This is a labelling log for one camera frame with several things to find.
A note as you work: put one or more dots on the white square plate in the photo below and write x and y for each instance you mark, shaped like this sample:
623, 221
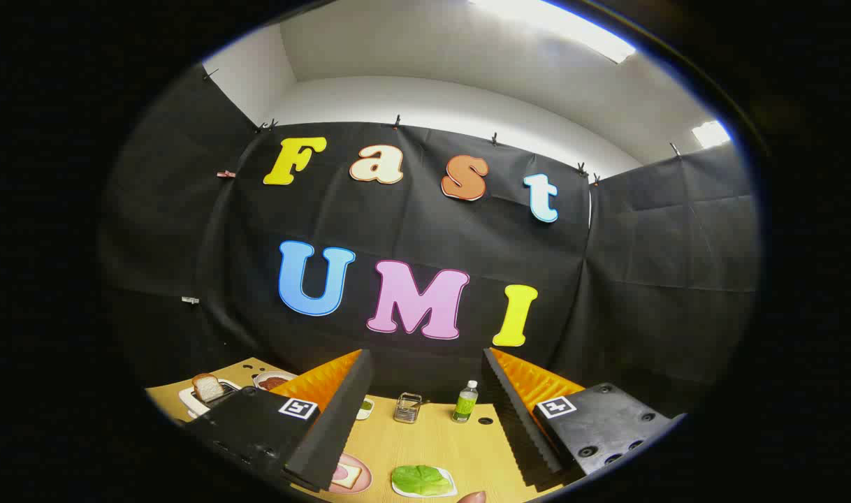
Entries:
453, 480

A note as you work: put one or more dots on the long ceiling light panel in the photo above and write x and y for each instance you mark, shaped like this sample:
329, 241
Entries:
572, 28

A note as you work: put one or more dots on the white toaster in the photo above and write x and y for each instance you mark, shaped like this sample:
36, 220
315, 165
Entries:
190, 402

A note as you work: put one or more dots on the green label plastic bottle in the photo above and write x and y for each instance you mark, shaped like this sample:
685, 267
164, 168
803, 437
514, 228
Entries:
464, 405

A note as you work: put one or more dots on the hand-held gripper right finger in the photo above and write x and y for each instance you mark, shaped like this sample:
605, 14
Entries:
520, 426

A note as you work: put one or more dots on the green lettuce leaf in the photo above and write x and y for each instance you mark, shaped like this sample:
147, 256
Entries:
418, 480

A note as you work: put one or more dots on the small ceiling light panel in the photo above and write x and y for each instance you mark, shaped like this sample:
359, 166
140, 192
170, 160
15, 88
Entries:
710, 134

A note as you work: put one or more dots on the white divided dish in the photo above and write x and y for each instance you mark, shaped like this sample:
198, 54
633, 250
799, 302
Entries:
365, 413

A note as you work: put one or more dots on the white oval plate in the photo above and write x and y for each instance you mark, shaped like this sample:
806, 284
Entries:
256, 383

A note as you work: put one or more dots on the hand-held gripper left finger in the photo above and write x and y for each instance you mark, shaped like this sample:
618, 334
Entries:
335, 426

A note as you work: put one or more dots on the red meat slice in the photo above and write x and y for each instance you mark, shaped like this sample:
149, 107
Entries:
274, 382

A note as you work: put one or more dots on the white bread slice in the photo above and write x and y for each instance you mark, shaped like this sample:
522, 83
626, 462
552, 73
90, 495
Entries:
346, 476
207, 388

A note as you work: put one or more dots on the pink round plate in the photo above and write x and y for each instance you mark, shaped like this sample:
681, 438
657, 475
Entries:
365, 478

